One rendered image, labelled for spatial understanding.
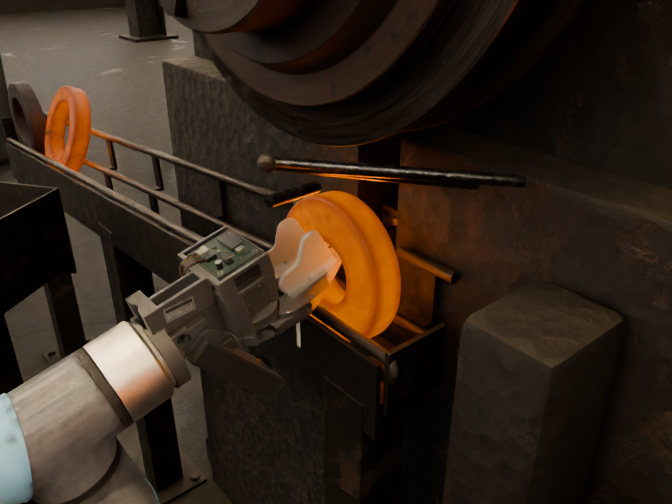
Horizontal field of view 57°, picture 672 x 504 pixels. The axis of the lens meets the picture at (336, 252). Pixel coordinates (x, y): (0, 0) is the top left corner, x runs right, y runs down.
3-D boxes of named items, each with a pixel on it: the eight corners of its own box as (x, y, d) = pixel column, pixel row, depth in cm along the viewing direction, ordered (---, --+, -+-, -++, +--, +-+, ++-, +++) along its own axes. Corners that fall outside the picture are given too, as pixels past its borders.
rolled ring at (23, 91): (19, 83, 130) (36, 81, 132) (1, 81, 144) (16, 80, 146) (42, 170, 136) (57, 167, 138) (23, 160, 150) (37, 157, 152)
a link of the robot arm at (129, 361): (145, 438, 50) (106, 387, 56) (193, 403, 52) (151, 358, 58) (106, 377, 46) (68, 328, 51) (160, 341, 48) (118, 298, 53)
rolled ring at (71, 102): (51, 193, 129) (68, 195, 131) (80, 131, 118) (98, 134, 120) (39, 130, 138) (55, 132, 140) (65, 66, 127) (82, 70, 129)
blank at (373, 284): (302, 175, 67) (276, 181, 65) (405, 210, 56) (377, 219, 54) (306, 304, 73) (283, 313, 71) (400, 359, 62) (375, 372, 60)
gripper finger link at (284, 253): (334, 201, 60) (257, 250, 56) (346, 249, 63) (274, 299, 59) (314, 191, 62) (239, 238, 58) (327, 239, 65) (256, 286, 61)
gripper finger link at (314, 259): (356, 211, 57) (277, 262, 54) (367, 261, 61) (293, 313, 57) (334, 201, 60) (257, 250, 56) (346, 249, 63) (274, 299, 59)
